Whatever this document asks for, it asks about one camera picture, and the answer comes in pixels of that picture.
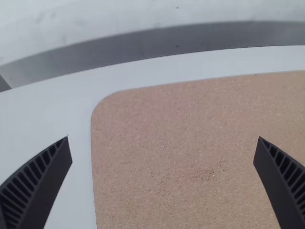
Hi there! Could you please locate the cork mat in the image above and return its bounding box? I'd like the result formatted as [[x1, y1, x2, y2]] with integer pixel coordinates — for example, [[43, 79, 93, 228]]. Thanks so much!
[[90, 71, 305, 229]]

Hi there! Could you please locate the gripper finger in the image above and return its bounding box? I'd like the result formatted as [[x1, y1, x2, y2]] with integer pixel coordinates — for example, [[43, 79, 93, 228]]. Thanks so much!
[[0, 135, 73, 229], [253, 136, 305, 229]]

